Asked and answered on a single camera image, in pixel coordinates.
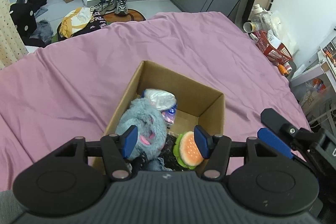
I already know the black white fringed pad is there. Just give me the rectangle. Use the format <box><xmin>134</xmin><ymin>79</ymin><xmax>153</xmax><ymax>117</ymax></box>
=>
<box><xmin>131</xmin><ymin>152</ymin><xmax>147</xmax><ymax>172</ymax></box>

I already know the grey plush elephant toy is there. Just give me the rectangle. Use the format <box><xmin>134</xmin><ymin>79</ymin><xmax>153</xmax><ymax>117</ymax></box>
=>
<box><xmin>116</xmin><ymin>98</ymin><xmax>167</xmax><ymax>161</ymax></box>

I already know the clear plastic jar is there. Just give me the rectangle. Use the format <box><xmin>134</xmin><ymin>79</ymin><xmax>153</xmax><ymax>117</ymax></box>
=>
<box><xmin>250</xmin><ymin>4</ymin><xmax>273</xmax><ymax>32</ymax></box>

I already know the blue denim round pad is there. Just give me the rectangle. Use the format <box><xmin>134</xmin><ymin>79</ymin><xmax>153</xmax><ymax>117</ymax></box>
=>
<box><xmin>144</xmin><ymin>157</ymin><xmax>166</xmax><ymax>171</ymax></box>

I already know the orange bottle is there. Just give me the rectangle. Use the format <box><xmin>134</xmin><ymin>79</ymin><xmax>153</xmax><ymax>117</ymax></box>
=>
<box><xmin>277</xmin><ymin>63</ymin><xmax>292</xmax><ymax>77</ymax></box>

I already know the brown cardboard box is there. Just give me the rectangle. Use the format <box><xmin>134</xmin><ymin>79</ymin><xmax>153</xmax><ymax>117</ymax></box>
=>
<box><xmin>104</xmin><ymin>61</ymin><xmax>225</xmax><ymax>136</ymax></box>

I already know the red plastic basket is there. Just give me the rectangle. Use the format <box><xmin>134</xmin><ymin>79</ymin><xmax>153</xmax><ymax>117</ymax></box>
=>
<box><xmin>256</xmin><ymin>31</ymin><xmax>293</xmax><ymax>65</ymax></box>

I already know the blue tissue pack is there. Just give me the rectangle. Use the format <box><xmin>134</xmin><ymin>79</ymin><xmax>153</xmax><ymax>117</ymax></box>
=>
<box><xmin>141</xmin><ymin>90</ymin><xmax>180</xmax><ymax>126</ymax></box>

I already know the white desk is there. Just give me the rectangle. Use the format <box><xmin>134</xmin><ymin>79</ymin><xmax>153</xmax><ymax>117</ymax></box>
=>
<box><xmin>288</xmin><ymin>37</ymin><xmax>336</xmax><ymax>125</ymax></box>

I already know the grey sneakers pair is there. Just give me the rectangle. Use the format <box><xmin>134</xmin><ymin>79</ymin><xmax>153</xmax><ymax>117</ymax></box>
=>
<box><xmin>92</xmin><ymin>0</ymin><xmax>129</xmax><ymax>16</ymax></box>

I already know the black plastic bag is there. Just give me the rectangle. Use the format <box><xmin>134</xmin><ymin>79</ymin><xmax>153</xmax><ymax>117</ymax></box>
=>
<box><xmin>159</xmin><ymin>134</ymin><xmax>185</xmax><ymax>171</ymax></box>

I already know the plush hamburger toy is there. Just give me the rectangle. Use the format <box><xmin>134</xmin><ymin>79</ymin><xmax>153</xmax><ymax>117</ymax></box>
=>
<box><xmin>173</xmin><ymin>131</ymin><xmax>204</xmax><ymax>170</ymax></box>

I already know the pink bed sheet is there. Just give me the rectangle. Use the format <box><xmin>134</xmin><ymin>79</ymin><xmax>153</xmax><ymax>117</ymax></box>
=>
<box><xmin>1</xmin><ymin>12</ymin><xmax>309</xmax><ymax>191</ymax></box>

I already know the black plush with dots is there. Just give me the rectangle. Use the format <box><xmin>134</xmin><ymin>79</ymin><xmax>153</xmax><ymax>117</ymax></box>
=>
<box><xmin>10</xmin><ymin>0</ymin><xmax>47</xmax><ymax>38</ymax></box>

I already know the yellow white clothes pile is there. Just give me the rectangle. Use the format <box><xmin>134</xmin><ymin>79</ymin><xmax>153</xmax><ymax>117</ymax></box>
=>
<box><xmin>56</xmin><ymin>7</ymin><xmax>108</xmax><ymax>41</ymax></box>

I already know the white soft packet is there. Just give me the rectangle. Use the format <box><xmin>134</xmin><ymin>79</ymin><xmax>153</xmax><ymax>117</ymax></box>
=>
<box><xmin>142</xmin><ymin>89</ymin><xmax>177</xmax><ymax>111</ymax></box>

